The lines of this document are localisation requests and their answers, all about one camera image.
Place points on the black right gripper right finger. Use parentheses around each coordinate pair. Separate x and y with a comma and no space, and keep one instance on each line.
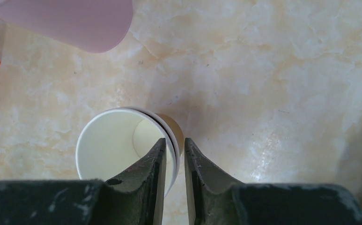
(216,198)

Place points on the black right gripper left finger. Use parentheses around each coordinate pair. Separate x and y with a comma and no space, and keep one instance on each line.
(133,197)

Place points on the stack of brown paper cups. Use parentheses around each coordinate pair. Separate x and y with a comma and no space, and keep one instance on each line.
(117,138)

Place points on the pink cylindrical straw holder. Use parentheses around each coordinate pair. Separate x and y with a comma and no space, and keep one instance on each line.
(95,26)

